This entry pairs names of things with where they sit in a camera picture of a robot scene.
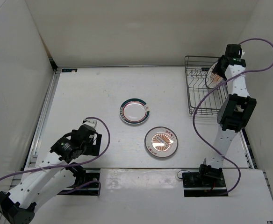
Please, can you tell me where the orange pattern plate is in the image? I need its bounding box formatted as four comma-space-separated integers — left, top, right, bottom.
144, 126, 179, 159
205, 62, 223, 89

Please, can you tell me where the green red rimmed plate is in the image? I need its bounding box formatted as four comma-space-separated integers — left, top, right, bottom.
119, 98, 150, 125

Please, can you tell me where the orange pattern plate front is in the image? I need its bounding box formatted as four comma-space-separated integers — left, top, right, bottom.
144, 126, 179, 159

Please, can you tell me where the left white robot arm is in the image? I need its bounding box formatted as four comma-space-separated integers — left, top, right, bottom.
0, 125, 102, 224

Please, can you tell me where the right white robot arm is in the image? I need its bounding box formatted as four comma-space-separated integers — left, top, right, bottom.
197, 44, 257, 187

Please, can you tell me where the small black label sticker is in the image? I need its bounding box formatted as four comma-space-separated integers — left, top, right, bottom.
61, 69, 78, 73

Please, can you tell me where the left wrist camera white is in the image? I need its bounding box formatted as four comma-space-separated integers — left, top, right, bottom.
82, 119, 97, 129

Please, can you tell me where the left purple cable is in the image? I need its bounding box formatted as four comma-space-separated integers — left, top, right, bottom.
0, 116, 111, 207

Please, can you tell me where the black wire dish rack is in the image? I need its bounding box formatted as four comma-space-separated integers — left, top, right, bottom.
184, 56, 228, 117

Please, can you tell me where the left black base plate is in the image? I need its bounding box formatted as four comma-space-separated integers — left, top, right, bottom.
58, 169, 101, 196

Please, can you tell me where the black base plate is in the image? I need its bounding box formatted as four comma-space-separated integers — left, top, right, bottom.
177, 170, 228, 197
58, 169, 101, 196

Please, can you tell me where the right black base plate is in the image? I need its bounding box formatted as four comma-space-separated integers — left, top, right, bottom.
177, 170, 228, 197

